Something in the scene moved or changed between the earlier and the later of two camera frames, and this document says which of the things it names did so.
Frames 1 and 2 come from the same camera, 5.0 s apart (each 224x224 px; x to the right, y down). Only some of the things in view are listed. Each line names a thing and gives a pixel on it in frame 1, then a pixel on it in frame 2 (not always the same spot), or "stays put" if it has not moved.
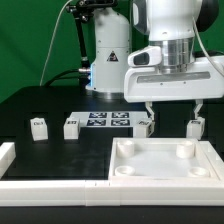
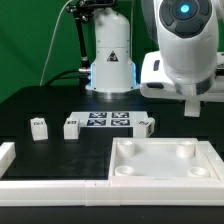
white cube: x=195 y=128 to x=192 y=108
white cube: x=71 y=128 stays put
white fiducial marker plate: x=109 y=119 stays put
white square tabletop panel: x=160 y=159 stays put
